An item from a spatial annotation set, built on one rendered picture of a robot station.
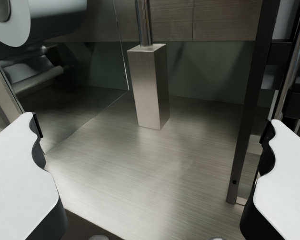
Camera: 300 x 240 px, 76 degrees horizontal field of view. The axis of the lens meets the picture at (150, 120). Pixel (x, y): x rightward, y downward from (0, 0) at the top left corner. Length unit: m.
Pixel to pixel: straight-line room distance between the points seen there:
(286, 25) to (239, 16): 0.44
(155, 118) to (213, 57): 0.33
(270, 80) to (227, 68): 0.46
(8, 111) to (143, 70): 0.37
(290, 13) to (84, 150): 0.59
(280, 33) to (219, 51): 0.47
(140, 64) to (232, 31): 0.34
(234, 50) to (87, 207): 0.67
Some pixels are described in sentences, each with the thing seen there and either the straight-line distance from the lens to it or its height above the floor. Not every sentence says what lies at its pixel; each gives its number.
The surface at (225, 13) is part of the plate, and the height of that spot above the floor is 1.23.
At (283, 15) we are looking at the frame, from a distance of 0.33.
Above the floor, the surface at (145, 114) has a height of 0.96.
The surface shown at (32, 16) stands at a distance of 0.66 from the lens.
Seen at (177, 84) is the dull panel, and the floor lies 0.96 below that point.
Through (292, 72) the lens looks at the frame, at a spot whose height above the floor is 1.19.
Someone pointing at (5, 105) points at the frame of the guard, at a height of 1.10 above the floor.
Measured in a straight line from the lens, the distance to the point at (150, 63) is 0.57.
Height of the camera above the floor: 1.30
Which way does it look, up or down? 32 degrees down
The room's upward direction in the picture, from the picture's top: 7 degrees counter-clockwise
